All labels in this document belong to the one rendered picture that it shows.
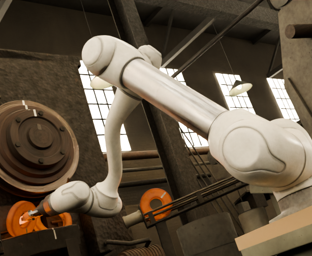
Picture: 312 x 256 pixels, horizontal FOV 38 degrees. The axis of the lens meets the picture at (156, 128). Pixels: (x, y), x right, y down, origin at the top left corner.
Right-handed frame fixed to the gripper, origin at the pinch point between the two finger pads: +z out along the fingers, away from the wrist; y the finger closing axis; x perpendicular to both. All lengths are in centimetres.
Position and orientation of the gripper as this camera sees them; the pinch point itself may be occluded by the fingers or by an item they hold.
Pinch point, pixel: (25, 218)
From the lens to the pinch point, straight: 207.3
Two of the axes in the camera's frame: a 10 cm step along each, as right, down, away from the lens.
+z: -6.9, 3.8, 6.1
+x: -3.2, -9.3, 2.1
